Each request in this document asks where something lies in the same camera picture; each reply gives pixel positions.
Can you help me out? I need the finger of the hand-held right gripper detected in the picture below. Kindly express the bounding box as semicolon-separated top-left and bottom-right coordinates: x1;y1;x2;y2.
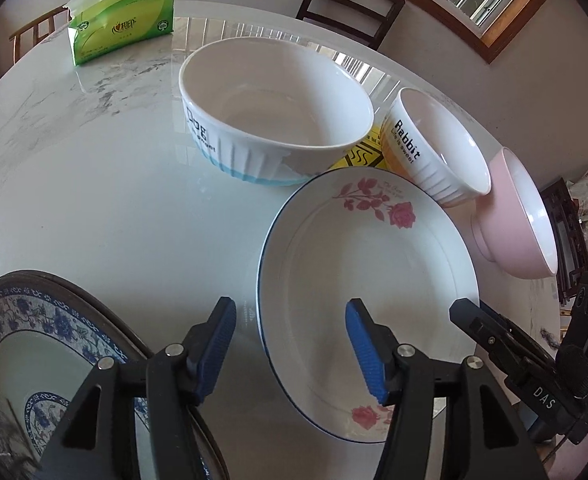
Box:
480;302;557;368
449;298;525;386

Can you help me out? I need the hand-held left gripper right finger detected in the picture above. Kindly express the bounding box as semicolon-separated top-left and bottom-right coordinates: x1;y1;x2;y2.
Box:
345;298;550;480

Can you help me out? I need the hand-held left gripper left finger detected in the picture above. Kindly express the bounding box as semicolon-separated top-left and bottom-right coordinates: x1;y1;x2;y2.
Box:
39;296;237;480

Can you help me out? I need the pink bowl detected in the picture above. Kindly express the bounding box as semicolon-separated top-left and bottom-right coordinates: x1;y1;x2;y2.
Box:
470;147;559;280

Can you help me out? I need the white rose pattern plate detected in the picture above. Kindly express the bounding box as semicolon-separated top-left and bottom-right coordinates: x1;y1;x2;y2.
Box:
257;167;480;444

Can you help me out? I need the white rabbit bowl orange base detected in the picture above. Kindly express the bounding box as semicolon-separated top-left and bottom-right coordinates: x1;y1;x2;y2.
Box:
378;87;493;209

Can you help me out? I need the blue patterned plate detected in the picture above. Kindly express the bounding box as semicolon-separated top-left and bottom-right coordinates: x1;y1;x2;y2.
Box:
0;275;210;480

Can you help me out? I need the large white bowl blue base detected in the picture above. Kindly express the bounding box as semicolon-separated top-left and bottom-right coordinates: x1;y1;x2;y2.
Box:
179;38;375;187

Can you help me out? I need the dark rimmed plate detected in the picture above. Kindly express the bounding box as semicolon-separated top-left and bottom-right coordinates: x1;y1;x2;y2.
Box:
0;269;220;480

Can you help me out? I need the dark carved wooden furniture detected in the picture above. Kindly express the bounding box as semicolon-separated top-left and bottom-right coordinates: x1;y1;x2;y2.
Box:
539;176;588;306

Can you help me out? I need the yellow round sticker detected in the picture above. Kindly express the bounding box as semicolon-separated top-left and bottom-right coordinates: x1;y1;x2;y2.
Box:
328;122;390;173

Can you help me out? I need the dark wooden chair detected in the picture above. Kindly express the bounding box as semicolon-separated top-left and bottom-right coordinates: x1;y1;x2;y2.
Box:
295;0;406;51

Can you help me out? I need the green tissue pack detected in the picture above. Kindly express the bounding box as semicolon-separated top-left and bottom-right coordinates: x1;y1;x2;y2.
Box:
64;0;176;67

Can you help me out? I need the light brown wooden chair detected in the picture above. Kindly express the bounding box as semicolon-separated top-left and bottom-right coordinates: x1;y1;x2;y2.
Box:
8;6;72;66

